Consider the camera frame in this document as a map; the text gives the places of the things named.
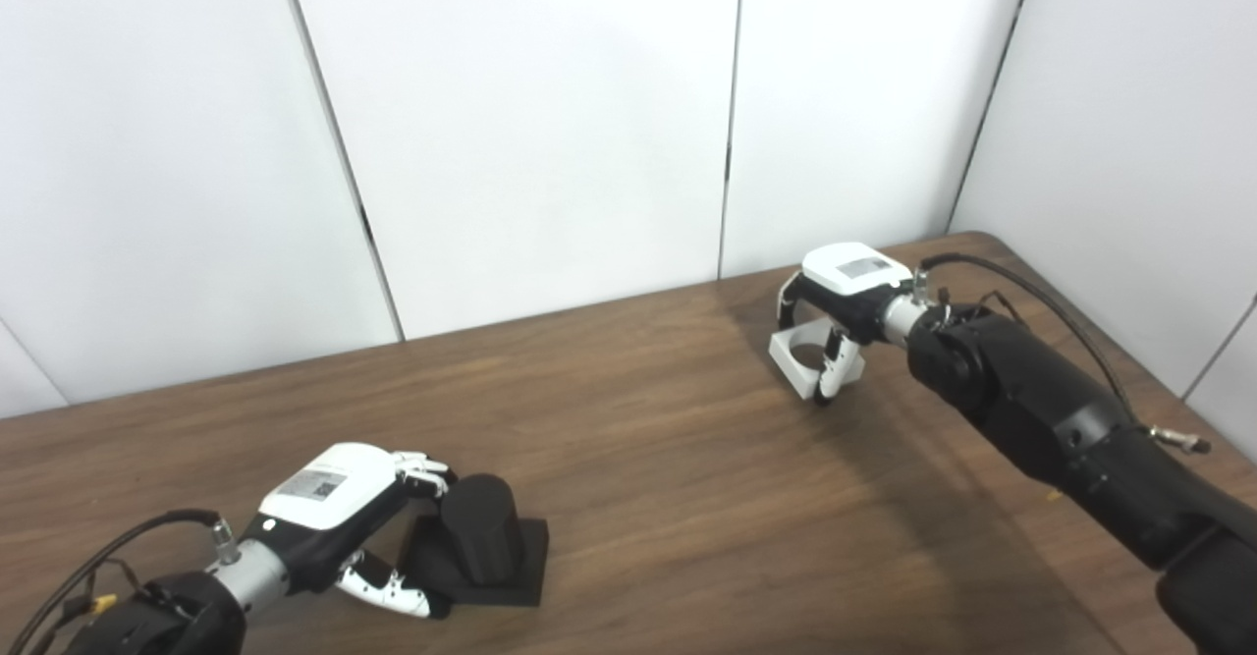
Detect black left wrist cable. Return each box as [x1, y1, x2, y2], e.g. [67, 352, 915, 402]
[5, 508, 242, 655]

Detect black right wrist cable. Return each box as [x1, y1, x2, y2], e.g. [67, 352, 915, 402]
[911, 252, 1212, 456]

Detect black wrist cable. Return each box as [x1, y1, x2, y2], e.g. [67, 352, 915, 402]
[911, 252, 1212, 456]
[5, 508, 242, 655]

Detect black peg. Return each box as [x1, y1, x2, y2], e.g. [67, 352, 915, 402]
[398, 474, 550, 608]

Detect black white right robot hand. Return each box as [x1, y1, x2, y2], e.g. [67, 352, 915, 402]
[776, 242, 919, 406]

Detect white square piece with hole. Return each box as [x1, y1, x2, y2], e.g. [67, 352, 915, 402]
[768, 316, 867, 402]

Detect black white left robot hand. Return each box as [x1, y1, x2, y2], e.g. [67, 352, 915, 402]
[241, 443, 458, 620]

